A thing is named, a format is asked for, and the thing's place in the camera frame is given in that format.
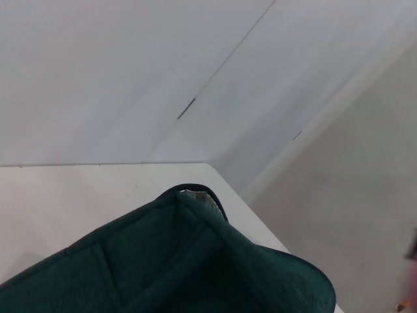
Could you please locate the dark teal insulated bag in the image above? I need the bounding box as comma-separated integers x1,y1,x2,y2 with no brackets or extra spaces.
0,183,336,313

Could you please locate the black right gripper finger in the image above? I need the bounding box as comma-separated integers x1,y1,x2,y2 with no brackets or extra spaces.
403,228,417,261

